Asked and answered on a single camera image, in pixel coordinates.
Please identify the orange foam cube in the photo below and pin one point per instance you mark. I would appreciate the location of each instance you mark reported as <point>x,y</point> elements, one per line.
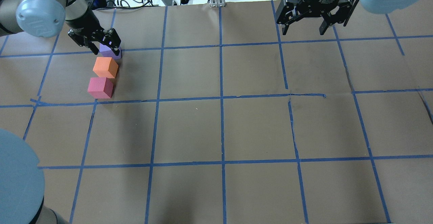
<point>105,67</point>

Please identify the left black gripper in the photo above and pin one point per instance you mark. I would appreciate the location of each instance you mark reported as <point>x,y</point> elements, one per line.
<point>83,22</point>

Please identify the purple foam cube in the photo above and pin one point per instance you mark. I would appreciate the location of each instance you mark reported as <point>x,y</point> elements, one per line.
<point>106,51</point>

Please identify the pink foam cube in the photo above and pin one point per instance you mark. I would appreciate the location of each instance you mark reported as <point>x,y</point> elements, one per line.
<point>100,87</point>

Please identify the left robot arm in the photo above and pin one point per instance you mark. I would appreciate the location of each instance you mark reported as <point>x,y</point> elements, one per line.
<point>22,182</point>

